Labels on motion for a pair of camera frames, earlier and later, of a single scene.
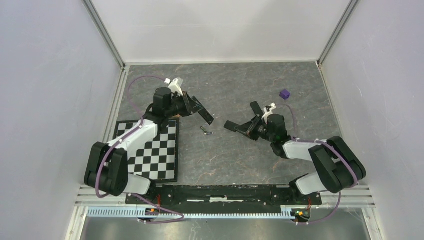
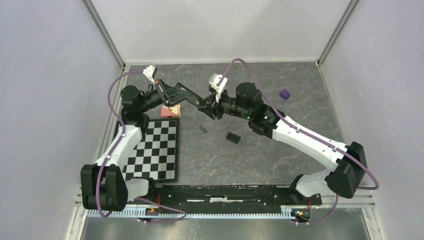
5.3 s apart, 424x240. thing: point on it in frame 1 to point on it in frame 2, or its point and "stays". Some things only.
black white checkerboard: (157, 159) stays
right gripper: (248, 128) to (212, 108)
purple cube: (284, 94) stays
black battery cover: (230, 126) to (233, 137)
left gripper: (191, 107) to (180, 94)
